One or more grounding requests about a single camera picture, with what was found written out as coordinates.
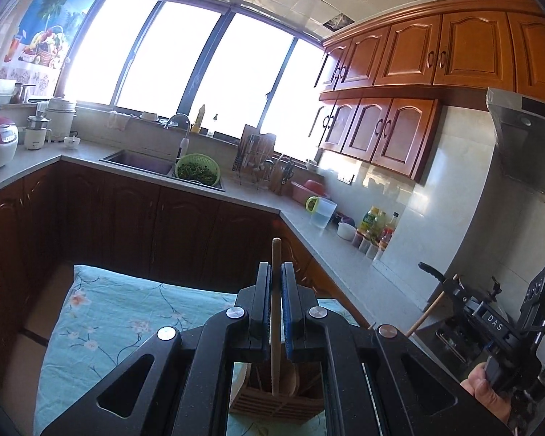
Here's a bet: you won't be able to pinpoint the dish rack with cutting boards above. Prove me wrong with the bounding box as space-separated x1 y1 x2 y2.
233 124 278 190

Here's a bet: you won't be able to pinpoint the large kitchen window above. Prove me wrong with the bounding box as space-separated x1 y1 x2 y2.
60 0 328 165

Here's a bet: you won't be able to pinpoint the kitchen sink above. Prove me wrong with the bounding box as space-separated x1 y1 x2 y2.
98 148 226 192

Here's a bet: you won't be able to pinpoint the green colander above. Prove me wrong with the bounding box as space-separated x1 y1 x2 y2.
174 154 222 187

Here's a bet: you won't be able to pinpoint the wooden wall cabinets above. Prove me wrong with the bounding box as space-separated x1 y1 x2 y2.
315 0 545 185

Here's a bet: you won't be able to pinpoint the small white electric steamer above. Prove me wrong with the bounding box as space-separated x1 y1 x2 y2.
24 115 53 151

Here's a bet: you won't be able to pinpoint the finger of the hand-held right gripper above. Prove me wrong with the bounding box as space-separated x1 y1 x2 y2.
440 277 476 315

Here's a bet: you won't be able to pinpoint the wooden utensil holder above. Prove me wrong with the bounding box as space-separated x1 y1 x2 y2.
229 360 326 424

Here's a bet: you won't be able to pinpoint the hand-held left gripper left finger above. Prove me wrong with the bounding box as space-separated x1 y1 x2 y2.
40 262 273 436

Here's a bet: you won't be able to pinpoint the bamboo chopstick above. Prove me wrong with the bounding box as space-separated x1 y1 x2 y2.
271 237 283 397

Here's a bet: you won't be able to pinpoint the red bowl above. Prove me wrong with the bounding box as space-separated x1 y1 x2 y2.
290 179 327 205

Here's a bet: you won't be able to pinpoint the row of spice jars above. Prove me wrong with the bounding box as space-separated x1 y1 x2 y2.
351 231 385 262

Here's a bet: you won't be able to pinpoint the white rag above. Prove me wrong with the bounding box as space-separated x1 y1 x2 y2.
108 110 133 130

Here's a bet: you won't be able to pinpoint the paper towel roll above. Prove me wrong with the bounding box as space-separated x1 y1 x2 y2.
0 78 18 105

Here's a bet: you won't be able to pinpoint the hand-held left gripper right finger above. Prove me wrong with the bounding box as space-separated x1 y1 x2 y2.
280 262 512 436

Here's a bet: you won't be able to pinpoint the wooden chopstick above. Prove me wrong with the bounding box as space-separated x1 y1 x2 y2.
405 274 459 338

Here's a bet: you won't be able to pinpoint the dark wooden base cabinets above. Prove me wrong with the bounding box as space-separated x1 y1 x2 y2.
0 158 370 328

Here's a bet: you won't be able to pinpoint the gas stove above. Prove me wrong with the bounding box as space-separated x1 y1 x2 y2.
411 322 488 383

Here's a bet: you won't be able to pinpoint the fruit and palm wall poster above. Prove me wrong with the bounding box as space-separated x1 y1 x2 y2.
0 0 97 97

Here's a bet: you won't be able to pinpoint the person's right hand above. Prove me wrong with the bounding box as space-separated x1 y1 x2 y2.
460 363 514 430

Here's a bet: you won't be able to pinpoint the clear jug with green handle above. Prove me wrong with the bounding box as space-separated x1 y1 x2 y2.
304 195 338 230

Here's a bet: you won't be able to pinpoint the yellow cooking oil bottle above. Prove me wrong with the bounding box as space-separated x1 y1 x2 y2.
360 206 380 237

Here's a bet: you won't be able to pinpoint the large white cooker pot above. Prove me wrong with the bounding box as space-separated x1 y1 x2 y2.
43 95 77 140

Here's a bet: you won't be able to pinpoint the turquoise floral tablecloth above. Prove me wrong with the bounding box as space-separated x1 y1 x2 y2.
33 263 362 436

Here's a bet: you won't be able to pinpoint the chrome kitchen faucet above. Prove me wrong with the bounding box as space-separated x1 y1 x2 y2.
163 112 193 162

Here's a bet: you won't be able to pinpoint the steel range hood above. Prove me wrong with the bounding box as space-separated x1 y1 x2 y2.
485 86 545 203

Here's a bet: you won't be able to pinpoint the grey kitchen countertop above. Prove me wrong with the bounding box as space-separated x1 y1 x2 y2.
0 140 432 310

